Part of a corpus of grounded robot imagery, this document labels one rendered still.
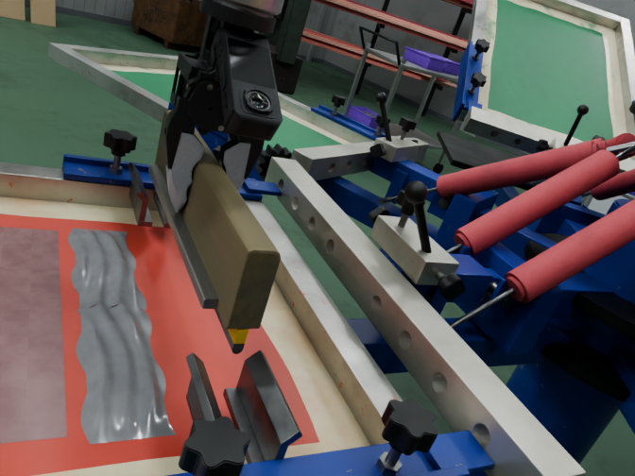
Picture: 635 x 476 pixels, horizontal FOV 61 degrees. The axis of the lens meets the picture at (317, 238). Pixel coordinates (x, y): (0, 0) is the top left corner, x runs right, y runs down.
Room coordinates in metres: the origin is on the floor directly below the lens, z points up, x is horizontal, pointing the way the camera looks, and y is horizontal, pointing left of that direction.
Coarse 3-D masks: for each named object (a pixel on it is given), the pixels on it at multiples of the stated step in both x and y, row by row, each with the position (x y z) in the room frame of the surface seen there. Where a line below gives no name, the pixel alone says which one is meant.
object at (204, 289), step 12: (156, 168) 0.62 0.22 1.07; (156, 180) 0.58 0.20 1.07; (168, 204) 0.53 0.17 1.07; (168, 216) 0.51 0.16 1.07; (180, 216) 0.51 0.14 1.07; (180, 228) 0.48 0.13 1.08; (180, 240) 0.46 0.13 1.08; (192, 240) 0.47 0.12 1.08; (180, 252) 0.45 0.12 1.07; (192, 252) 0.44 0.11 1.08; (192, 264) 0.42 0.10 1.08; (192, 276) 0.41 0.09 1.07; (204, 276) 0.41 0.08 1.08; (204, 288) 0.39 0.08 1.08; (204, 300) 0.38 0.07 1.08; (216, 300) 0.38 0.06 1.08
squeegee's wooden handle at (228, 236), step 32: (160, 160) 0.63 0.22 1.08; (192, 192) 0.50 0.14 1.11; (224, 192) 0.45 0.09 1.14; (192, 224) 0.48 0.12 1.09; (224, 224) 0.41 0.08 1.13; (256, 224) 0.41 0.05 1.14; (224, 256) 0.39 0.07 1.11; (256, 256) 0.36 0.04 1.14; (224, 288) 0.38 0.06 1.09; (256, 288) 0.37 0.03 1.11; (224, 320) 0.36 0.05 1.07; (256, 320) 0.37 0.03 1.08
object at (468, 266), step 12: (384, 252) 0.68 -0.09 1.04; (396, 264) 0.65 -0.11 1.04; (468, 264) 0.73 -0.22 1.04; (480, 264) 0.75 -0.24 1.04; (468, 276) 0.70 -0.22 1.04; (480, 276) 0.71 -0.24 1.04; (492, 276) 0.73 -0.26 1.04; (420, 288) 0.66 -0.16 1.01; (432, 288) 0.67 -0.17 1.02; (468, 288) 0.71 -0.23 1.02; (480, 288) 0.72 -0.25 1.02; (456, 300) 0.70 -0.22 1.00; (468, 300) 0.71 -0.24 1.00; (480, 300) 0.73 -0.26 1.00
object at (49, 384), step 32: (0, 320) 0.41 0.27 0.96; (32, 320) 0.42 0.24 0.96; (64, 320) 0.44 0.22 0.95; (160, 320) 0.49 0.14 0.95; (192, 320) 0.51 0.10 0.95; (0, 352) 0.37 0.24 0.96; (32, 352) 0.38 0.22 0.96; (64, 352) 0.39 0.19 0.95; (160, 352) 0.44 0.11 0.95; (224, 352) 0.47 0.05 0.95; (0, 384) 0.33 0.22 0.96; (32, 384) 0.35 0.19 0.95; (64, 384) 0.36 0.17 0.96; (224, 384) 0.42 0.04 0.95; (288, 384) 0.46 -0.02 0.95; (0, 416) 0.30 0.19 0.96; (32, 416) 0.31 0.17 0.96; (64, 416) 0.32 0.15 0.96; (0, 448) 0.28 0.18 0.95; (32, 448) 0.29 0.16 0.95; (64, 448) 0.30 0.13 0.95; (96, 448) 0.31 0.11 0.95; (128, 448) 0.32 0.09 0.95; (160, 448) 0.33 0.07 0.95
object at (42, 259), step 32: (0, 224) 0.56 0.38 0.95; (32, 224) 0.59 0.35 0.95; (64, 224) 0.61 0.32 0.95; (96, 224) 0.64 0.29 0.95; (128, 224) 0.67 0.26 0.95; (0, 256) 0.50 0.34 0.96; (32, 256) 0.52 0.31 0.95; (64, 256) 0.54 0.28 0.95; (160, 256) 0.62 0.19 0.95; (0, 288) 0.45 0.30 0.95; (32, 288) 0.47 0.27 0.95; (64, 288) 0.49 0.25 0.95; (160, 288) 0.55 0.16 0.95; (192, 288) 0.57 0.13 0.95
